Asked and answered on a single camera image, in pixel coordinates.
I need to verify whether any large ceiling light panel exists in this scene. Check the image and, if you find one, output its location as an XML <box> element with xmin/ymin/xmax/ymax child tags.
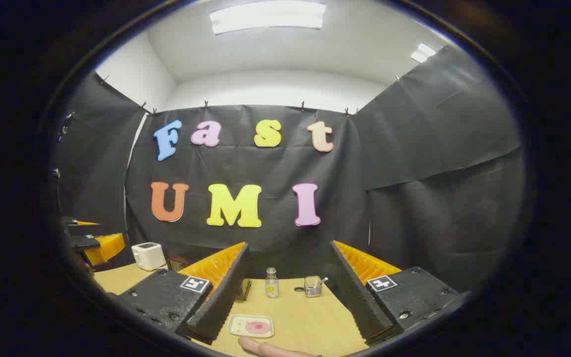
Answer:
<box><xmin>210</xmin><ymin>1</ymin><xmax>327</xmax><ymax>35</ymax></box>

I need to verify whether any white square plate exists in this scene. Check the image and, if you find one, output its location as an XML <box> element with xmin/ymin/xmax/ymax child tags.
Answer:
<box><xmin>227</xmin><ymin>314</ymin><xmax>275</xmax><ymax>339</ymax></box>

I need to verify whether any white toaster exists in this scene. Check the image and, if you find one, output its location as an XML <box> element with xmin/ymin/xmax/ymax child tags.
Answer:
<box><xmin>131</xmin><ymin>242</ymin><xmax>167</xmax><ymax>271</ymax></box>

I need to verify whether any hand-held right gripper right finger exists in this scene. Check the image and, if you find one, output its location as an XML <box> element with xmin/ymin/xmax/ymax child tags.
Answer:
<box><xmin>326</xmin><ymin>240</ymin><xmax>469</xmax><ymax>346</ymax></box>

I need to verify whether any small ceiling light panel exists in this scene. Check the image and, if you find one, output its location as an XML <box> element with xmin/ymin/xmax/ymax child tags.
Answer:
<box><xmin>410</xmin><ymin>43</ymin><xmax>437</xmax><ymax>64</ymax></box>

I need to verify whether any black backdrop cloth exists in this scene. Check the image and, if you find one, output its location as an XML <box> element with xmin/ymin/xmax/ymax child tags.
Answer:
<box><xmin>50</xmin><ymin>45</ymin><xmax>526</xmax><ymax>298</ymax></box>

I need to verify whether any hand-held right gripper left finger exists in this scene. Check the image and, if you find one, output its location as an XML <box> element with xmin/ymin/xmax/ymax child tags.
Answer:
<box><xmin>116</xmin><ymin>242</ymin><xmax>250</xmax><ymax>345</ymax></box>

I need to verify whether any clear bottle with yellow label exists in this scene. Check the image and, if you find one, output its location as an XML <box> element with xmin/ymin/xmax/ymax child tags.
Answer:
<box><xmin>265</xmin><ymin>267</ymin><xmax>280</xmax><ymax>298</ymax></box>

